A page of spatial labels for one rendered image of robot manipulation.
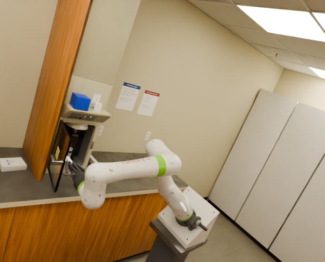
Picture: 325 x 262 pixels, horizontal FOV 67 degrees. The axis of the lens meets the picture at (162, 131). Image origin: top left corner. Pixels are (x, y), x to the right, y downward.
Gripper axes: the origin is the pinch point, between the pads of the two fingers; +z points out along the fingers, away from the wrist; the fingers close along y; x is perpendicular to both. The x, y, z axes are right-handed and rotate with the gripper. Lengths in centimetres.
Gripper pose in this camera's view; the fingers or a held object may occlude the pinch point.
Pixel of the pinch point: (68, 161)
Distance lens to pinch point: 152.2
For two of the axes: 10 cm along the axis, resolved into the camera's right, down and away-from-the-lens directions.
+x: -3.5, 9.1, 2.5
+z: -6.0, -4.1, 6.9
